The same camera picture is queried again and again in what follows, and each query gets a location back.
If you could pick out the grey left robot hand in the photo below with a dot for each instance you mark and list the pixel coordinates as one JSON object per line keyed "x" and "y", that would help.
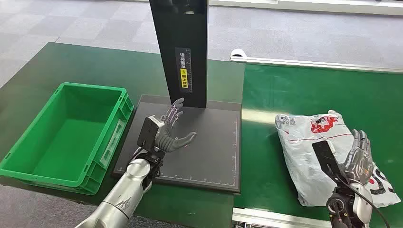
{"x": 167, "y": 141}

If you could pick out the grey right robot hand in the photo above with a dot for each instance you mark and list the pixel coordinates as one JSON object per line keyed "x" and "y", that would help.
{"x": 359, "y": 163}

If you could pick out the white plastic mailer package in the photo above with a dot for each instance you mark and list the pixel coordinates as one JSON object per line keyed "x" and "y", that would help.
{"x": 302, "y": 151}

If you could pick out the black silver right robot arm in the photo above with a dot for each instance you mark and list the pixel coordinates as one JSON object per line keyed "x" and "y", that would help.
{"x": 360, "y": 201}

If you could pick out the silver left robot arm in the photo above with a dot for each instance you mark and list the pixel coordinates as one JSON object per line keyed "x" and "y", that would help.
{"x": 126, "y": 195}

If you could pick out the green conveyor belt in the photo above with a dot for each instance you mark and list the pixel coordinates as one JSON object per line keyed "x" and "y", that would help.
{"x": 346, "y": 94}

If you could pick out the clear crate label holder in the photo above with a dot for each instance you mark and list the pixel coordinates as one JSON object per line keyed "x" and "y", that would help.
{"x": 112, "y": 143}

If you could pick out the black yellow column label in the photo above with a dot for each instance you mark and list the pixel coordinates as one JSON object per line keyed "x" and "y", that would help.
{"x": 184, "y": 75}

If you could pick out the green plastic crate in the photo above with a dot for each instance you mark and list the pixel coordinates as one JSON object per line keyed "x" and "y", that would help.
{"x": 69, "y": 138}

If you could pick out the black scanner column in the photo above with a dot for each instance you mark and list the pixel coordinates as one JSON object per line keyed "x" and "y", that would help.
{"x": 179, "y": 28}

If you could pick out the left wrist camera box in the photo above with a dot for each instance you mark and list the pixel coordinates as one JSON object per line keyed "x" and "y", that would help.
{"x": 148, "y": 132}

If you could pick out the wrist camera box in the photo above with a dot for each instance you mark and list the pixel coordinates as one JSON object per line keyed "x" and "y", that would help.
{"x": 326, "y": 157}
{"x": 148, "y": 132}

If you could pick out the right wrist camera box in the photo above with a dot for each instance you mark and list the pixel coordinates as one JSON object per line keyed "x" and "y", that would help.
{"x": 326, "y": 157}

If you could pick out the black scanner base plate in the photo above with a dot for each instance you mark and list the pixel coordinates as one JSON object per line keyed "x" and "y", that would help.
{"x": 207, "y": 148}

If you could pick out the short silver conveyor rail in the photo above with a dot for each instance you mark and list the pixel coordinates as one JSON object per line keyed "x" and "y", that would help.
{"x": 277, "y": 218}

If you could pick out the long silver conveyor rail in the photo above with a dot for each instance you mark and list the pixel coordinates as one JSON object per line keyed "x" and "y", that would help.
{"x": 314, "y": 64}

